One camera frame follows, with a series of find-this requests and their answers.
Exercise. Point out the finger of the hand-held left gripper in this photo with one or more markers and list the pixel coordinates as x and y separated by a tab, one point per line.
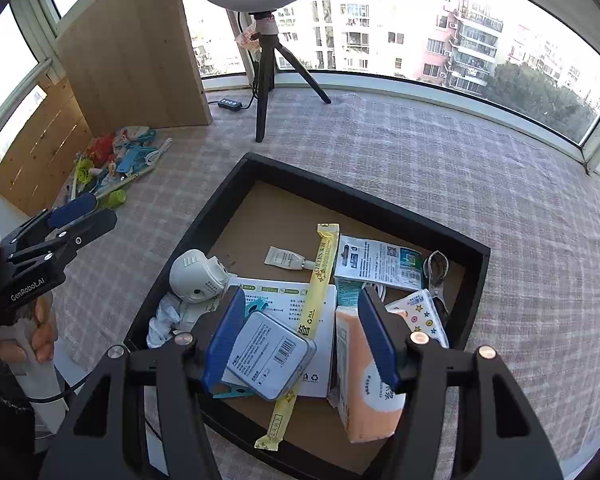
72	212
87	232

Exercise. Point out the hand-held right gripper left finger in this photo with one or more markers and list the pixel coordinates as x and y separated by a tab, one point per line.
225	340

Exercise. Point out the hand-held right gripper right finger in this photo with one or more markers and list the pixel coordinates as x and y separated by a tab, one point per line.
377	340

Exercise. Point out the white rectangular tin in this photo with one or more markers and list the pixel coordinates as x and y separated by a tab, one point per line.
270	355

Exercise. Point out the star print tissue packet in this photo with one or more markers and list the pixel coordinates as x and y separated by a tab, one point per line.
422	315

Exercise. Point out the peach tissue pack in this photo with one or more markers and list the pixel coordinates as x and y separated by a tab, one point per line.
367	395

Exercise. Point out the white handheld fan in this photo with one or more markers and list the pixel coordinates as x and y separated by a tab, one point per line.
197	275

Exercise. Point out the white printed packet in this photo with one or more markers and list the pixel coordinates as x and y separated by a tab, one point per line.
377	260

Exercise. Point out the black box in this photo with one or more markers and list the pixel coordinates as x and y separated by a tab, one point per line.
190	240

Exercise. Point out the person's left forearm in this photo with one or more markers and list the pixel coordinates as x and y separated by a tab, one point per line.
0	410

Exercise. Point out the person's left hand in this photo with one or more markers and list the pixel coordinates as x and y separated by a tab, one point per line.
44	335

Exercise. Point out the yellow shuttlecock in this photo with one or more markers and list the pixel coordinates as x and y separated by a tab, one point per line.
83	170

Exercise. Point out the teal packet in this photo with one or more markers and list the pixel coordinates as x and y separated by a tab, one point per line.
349	292

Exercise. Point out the wrapped bamboo chopsticks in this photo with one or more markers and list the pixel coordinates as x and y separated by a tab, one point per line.
125	182

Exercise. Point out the crumpled white tissue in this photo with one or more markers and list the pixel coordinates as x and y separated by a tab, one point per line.
162	320

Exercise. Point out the wooden slat panel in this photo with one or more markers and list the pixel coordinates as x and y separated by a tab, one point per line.
40	150

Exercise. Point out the metal nail clipper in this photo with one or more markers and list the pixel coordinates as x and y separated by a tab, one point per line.
437	270

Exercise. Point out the long yellow sachet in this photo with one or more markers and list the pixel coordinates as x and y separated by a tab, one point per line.
325	260

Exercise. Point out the red white snack packet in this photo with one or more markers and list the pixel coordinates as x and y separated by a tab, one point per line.
130	133

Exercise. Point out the small white tube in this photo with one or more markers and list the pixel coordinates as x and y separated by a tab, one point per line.
282	257

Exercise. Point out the plywood board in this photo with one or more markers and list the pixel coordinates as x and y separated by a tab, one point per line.
130	60

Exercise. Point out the black power strip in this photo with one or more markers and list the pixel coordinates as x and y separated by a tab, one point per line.
230	104

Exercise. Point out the black tripod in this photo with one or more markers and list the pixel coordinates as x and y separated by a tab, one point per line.
267	75

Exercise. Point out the green trees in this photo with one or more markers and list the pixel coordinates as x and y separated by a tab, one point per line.
535	95

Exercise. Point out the apartment buildings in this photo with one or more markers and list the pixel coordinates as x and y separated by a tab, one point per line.
430	35

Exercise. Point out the window frame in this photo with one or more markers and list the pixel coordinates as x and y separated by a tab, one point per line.
480	95

